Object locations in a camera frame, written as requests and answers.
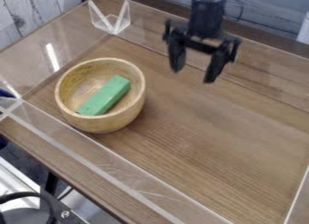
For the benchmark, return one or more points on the black metal bracket with screw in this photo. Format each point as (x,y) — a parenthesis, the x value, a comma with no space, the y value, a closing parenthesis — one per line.
(65,215)

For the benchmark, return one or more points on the light wooden bowl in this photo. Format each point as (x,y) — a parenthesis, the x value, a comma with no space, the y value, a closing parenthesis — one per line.
(81,81)

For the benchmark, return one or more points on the clear acrylic enclosure wall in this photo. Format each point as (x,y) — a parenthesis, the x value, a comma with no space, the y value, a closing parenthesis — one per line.
(214,154)

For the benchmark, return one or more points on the black table leg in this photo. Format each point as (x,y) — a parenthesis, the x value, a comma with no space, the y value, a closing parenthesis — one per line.
(50,184)

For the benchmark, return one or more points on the blue object at left edge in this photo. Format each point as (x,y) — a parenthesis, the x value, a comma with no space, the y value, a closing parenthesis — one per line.
(5,94)

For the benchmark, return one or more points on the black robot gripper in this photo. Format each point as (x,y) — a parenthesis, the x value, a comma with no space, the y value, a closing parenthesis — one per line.
(200,34)

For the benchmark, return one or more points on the green rectangular block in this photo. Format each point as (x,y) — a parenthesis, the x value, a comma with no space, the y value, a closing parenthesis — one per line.
(105,97)

